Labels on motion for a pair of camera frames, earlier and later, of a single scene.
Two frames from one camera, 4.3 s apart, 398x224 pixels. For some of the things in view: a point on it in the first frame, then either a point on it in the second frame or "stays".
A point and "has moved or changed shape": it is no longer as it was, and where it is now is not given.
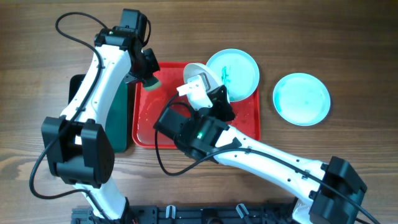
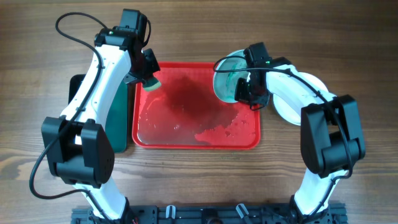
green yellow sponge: x=152 y=84 stays
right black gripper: x=218 y=97 -> x=241 y=95
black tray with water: x=118 y=117 stays
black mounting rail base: x=193 y=214 stays
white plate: x=238 y=70 has moved or changed shape
